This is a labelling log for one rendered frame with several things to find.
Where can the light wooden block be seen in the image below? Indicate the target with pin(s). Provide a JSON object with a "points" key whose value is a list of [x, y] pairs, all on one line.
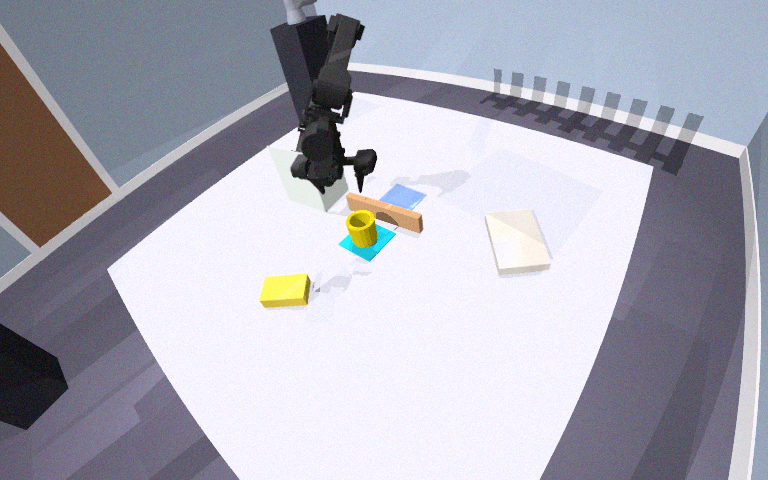
{"points": [[389, 213]]}

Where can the yellow rectangular block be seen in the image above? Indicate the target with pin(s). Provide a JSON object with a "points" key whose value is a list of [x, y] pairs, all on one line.
{"points": [[286, 290]]}

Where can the yellow cup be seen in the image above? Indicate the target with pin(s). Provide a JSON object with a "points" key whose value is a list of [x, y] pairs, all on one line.
{"points": [[362, 228]]}

